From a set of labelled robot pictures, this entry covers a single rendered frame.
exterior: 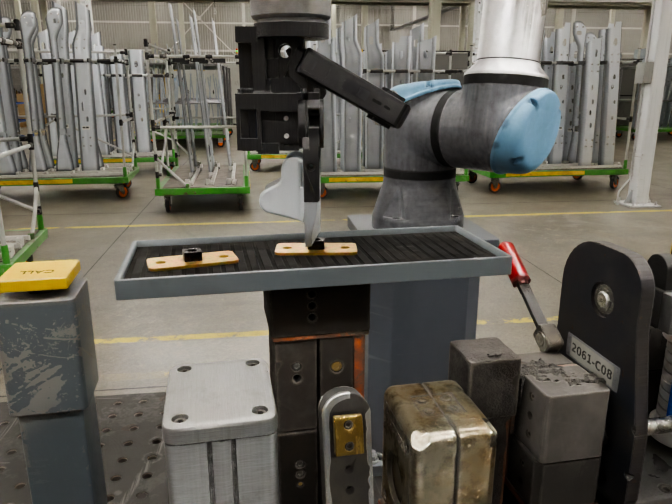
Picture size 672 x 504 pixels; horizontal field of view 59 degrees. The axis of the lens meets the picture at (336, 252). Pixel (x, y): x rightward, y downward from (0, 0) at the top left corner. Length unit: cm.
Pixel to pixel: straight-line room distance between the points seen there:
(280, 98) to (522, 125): 37
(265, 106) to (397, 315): 48
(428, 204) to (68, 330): 55
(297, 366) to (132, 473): 56
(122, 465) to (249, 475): 71
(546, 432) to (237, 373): 26
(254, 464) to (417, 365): 58
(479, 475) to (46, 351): 39
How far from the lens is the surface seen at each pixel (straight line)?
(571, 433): 57
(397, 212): 95
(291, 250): 61
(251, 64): 60
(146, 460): 114
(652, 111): 751
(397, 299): 93
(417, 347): 97
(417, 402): 50
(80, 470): 68
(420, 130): 91
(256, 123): 57
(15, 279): 60
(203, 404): 44
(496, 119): 84
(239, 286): 54
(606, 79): 869
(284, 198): 59
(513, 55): 87
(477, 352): 55
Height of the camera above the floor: 133
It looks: 16 degrees down
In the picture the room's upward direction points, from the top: straight up
